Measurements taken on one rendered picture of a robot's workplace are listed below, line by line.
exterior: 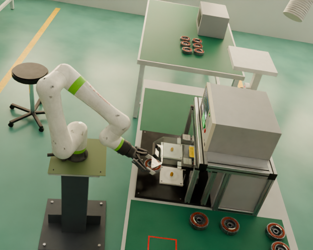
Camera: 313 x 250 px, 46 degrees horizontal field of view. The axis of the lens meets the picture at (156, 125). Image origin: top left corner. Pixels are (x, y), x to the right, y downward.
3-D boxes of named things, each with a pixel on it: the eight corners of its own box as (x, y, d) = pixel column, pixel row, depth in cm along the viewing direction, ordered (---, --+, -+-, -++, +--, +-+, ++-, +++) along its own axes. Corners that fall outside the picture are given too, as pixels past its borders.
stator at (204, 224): (203, 214, 219) (204, 210, 217) (210, 229, 211) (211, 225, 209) (186, 216, 216) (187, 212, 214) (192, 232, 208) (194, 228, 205)
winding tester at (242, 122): (203, 151, 209) (212, 123, 196) (199, 107, 243) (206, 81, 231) (269, 160, 211) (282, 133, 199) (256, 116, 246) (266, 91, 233)
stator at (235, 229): (216, 220, 217) (218, 216, 215) (234, 219, 220) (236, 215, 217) (222, 236, 209) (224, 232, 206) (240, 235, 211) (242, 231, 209)
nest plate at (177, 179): (159, 183, 231) (159, 182, 230) (160, 166, 243) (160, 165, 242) (182, 186, 232) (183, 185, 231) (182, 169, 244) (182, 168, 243)
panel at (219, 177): (210, 206, 222) (224, 171, 204) (204, 138, 275) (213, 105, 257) (212, 207, 222) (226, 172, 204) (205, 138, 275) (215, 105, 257)
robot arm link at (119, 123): (78, 93, 218) (71, 98, 208) (89, 79, 214) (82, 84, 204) (124, 132, 223) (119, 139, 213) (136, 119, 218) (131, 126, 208)
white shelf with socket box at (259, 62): (218, 113, 308) (234, 66, 281) (214, 90, 338) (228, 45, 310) (259, 119, 310) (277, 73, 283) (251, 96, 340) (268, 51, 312)
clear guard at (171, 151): (150, 169, 206) (152, 161, 202) (152, 142, 225) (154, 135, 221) (207, 177, 208) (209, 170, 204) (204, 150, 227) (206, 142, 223)
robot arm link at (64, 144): (50, 161, 219) (28, 81, 190) (64, 146, 232) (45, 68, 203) (68, 165, 215) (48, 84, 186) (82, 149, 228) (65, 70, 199)
